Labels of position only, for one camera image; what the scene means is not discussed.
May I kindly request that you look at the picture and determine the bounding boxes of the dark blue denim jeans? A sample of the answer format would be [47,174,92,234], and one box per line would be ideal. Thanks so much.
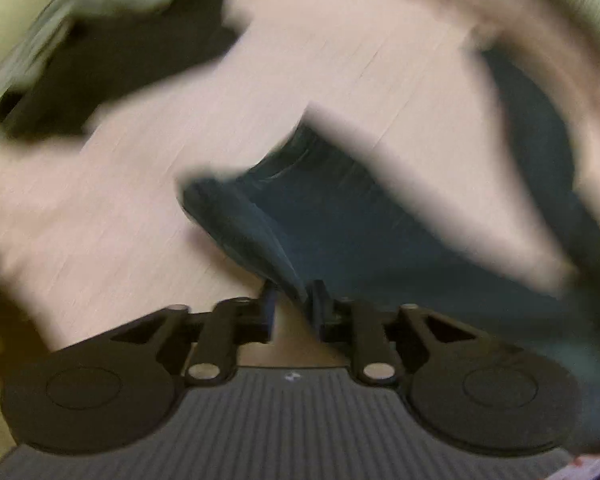
[179,46,600,321]

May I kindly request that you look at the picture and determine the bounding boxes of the pink grey striped bedspread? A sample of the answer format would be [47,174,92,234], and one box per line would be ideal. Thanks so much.
[0,0,600,366]

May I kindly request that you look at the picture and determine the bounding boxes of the black garment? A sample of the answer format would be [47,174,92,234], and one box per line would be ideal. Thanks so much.
[0,0,239,142]

